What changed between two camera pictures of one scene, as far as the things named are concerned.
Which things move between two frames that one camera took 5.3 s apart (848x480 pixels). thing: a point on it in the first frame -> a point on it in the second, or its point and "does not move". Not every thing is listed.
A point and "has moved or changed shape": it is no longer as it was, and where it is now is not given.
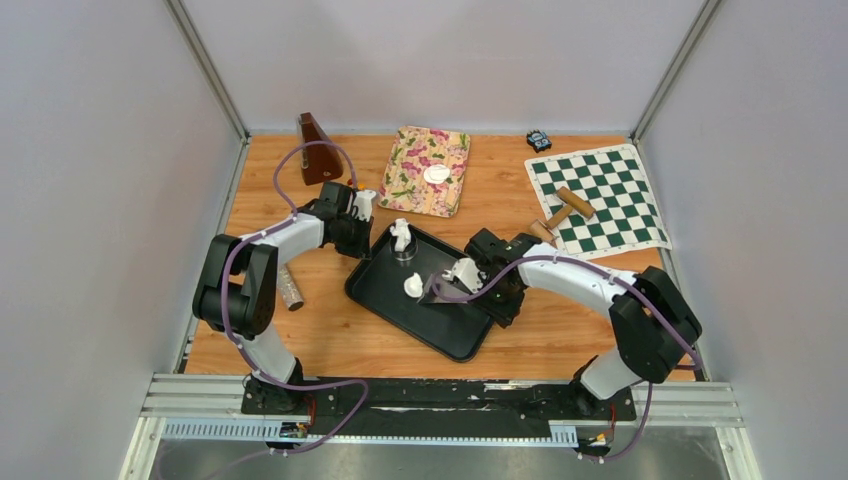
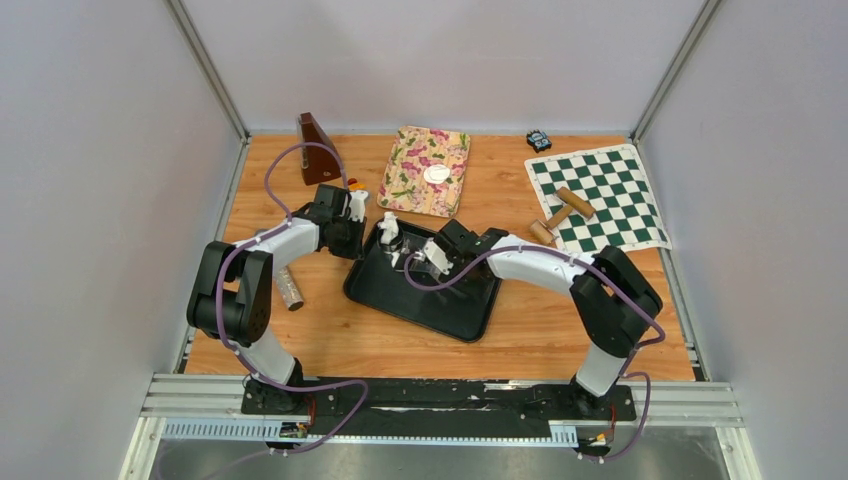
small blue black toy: [538, 140] does not move
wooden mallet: [541, 230] does not move
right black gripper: [504, 315] -> [455, 263]
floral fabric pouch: [415, 148] does not move
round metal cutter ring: [409, 252] -> [394, 245]
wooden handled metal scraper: [431, 295] -> [419, 263]
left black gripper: [359, 250] does not move
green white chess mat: [613, 182] does not move
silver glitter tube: [290, 291] does not move
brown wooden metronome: [319, 162] does not move
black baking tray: [389, 279] has moved or changed shape
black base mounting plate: [361, 407] does not move
